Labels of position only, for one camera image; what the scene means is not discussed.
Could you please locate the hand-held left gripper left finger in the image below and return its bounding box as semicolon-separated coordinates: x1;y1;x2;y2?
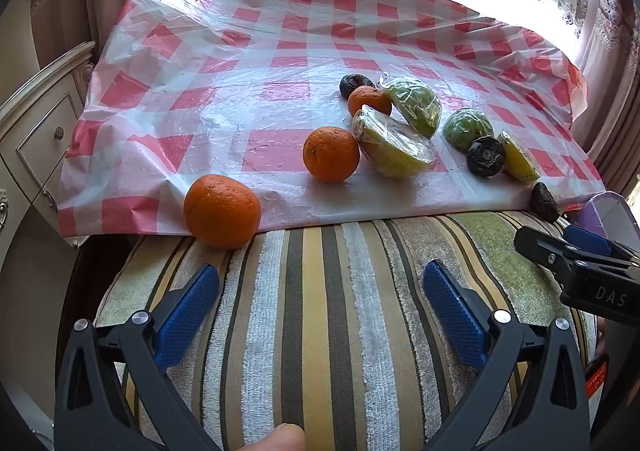
54;263;223;451

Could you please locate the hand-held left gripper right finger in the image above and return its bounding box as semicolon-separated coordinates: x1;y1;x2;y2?
422;260;593;451

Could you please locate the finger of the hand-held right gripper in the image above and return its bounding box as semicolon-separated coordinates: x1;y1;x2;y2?
514;227;608;278
566;224;640;263

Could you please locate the purple box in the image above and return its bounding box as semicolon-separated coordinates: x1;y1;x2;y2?
572;192;640;244

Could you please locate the dark purple passion fruit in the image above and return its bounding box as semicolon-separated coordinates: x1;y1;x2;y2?
339;74;376;98
530;182;562;224
466;136;505;178

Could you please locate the plastic-wrapped yellow fruit wedge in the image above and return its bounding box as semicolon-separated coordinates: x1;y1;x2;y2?
497;130;542;183

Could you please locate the orange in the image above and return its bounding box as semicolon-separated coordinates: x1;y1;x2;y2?
347;85;393;118
183;174;262;250
302;126;361;183

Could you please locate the plastic-wrapped round green fruit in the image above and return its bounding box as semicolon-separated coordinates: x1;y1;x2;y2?
442;108;497;152

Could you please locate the large plastic-wrapped yellow-green wedge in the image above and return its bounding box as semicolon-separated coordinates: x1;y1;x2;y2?
351;104;436;179

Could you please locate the plastic-wrapped green fruit wedge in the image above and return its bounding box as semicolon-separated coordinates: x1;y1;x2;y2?
377;74;443;139

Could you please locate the person's left hand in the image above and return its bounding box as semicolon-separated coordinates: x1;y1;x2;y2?
244;422;307;451

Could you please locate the striped cushion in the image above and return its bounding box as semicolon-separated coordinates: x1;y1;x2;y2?
95;211;601;451

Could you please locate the pink patterned curtain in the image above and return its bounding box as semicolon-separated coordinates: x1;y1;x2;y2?
570;0;640;192

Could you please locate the white carved cabinet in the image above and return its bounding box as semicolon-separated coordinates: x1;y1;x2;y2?
0;41;98;277

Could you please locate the red checked plastic tablecloth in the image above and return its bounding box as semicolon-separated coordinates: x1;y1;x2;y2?
57;0;608;237

